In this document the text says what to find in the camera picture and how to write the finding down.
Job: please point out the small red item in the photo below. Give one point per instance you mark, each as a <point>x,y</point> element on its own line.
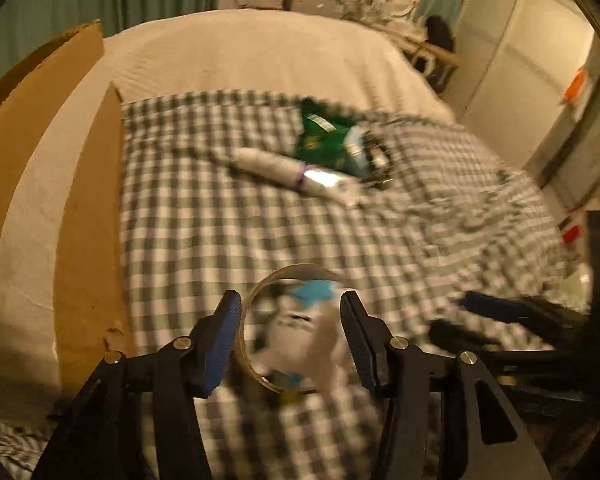
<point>571,234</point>

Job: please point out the green snack packet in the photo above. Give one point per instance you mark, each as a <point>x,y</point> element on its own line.
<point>320,140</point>

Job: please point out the white blue soft item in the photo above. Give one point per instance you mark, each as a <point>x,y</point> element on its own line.
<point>300,342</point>

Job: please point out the blue white packet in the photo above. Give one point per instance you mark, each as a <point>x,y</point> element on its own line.
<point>357,147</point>

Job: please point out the white tube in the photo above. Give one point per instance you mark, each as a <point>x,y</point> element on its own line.
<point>275,167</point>

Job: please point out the orange tag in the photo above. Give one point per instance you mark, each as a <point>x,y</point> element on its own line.
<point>576,85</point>

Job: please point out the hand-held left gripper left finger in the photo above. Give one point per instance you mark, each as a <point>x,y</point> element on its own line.
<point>227,340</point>

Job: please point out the black bag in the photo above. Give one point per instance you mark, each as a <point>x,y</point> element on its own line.
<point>440,32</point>

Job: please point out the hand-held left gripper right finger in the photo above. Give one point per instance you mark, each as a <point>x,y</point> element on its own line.
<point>352,340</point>

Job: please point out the clear tape roll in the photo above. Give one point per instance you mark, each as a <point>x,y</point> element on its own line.
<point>247,355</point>

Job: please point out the white bedspread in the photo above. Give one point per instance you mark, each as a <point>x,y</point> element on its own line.
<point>255,50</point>

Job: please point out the wooden side table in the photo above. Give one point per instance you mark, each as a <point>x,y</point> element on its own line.
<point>432,55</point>

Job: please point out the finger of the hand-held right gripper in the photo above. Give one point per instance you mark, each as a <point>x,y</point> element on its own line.
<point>490,305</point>
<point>460,335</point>

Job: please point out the cardboard box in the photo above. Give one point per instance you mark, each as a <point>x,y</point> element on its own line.
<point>90,210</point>

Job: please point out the white wardrobe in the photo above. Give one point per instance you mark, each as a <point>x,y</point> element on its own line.
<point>520,70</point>

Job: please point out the cluttered grey cabinet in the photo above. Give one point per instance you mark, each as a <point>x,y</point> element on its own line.
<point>320,2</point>

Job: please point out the checkered blanket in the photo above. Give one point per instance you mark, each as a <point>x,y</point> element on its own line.
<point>205,220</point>

